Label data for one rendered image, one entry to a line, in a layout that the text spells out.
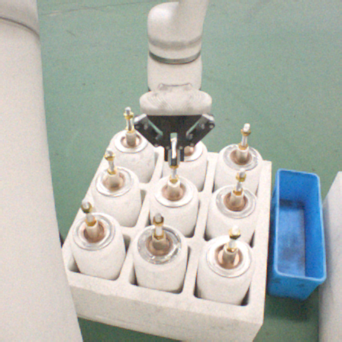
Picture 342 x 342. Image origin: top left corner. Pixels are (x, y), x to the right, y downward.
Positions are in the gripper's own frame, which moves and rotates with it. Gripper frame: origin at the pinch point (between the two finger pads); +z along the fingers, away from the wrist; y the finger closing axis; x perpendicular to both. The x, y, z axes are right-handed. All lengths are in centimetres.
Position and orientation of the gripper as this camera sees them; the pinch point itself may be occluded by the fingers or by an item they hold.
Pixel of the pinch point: (173, 153)
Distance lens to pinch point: 62.1
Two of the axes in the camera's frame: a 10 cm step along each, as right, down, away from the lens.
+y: -10.0, 0.1, -0.1
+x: 0.2, 7.4, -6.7
